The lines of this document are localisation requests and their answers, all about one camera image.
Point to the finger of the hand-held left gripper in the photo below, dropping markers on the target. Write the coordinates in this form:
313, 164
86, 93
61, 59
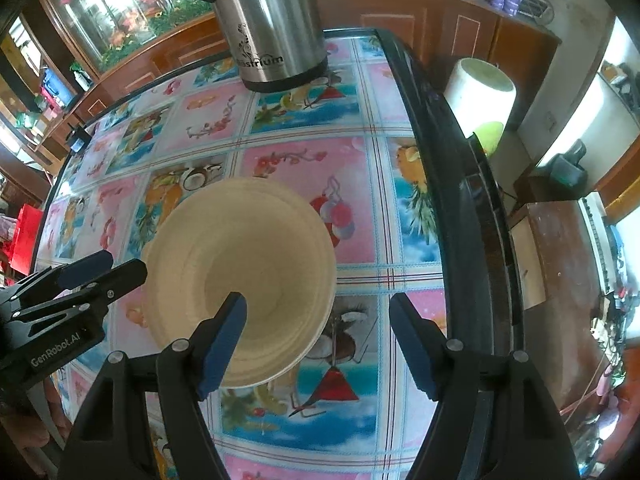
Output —
127, 275
82, 270

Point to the blue plastic box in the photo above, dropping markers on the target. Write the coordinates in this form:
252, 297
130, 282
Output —
57, 90

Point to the dark grey desk device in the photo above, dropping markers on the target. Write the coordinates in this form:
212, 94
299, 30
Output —
567, 170

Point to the stainless steel kettle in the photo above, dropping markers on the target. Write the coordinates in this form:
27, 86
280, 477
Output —
270, 20

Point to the wooden side table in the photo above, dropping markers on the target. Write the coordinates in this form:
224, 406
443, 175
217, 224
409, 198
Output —
555, 270

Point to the small black device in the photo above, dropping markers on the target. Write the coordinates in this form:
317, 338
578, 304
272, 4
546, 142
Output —
80, 141

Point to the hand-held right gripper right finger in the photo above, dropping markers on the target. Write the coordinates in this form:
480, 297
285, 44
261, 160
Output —
412, 345

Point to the cream white bowl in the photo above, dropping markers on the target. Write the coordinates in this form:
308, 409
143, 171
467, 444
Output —
260, 240

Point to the red gift bag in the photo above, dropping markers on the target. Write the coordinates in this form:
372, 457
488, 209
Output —
27, 235

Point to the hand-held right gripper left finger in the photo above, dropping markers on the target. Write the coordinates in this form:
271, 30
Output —
222, 345

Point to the person's left hand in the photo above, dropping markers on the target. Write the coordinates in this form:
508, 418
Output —
30, 425

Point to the printed fruit tablecloth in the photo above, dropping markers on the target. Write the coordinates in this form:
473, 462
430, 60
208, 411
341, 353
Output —
300, 160

